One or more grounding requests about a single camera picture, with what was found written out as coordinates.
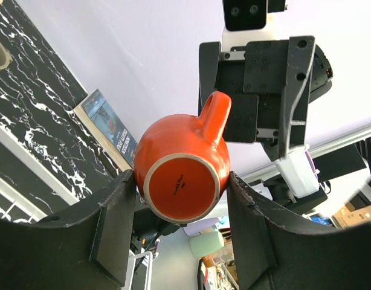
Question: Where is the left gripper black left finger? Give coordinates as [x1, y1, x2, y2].
[0, 170, 136, 289]

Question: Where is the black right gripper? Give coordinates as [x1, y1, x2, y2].
[198, 36, 333, 160]

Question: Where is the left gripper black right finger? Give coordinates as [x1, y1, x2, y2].
[227, 173, 371, 289]

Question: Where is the orange red mug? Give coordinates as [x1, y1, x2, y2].
[134, 91, 231, 224]

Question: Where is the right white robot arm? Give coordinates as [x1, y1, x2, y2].
[199, 36, 333, 210]

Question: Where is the storage shelf with boxes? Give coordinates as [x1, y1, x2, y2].
[303, 193, 371, 230]

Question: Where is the blue cover book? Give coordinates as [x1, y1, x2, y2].
[74, 89, 137, 171]

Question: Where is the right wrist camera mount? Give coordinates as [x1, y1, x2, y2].
[221, 0, 288, 59]

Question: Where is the white wire dish rack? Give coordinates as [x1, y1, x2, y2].
[0, 177, 47, 224]

